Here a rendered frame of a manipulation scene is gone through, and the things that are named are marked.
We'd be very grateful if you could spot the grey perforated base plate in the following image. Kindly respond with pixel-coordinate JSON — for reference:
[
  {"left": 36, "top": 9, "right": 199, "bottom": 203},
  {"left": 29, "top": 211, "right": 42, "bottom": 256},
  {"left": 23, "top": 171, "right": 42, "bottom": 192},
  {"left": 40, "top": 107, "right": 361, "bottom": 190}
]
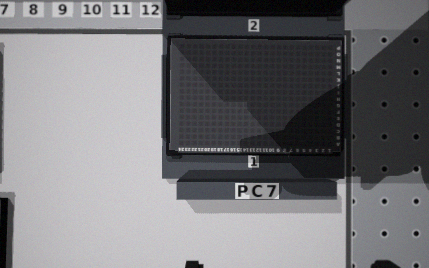
[{"left": 352, "top": 0, "right": 429, "bottom": 268}]

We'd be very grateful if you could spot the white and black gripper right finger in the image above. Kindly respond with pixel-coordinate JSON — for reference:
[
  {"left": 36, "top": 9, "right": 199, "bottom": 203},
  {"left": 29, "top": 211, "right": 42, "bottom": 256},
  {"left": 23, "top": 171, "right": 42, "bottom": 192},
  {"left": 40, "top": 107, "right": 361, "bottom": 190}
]
[{"left": 371, "top": 260, "right": 400, "bottom": 268}]

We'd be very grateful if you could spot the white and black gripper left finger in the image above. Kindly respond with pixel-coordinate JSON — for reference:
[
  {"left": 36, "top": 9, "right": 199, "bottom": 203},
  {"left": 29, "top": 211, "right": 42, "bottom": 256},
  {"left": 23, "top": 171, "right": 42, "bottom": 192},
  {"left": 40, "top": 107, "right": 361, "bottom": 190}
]
[{"left": 185, "top": 261, "right": 203, "bottom": 268}]

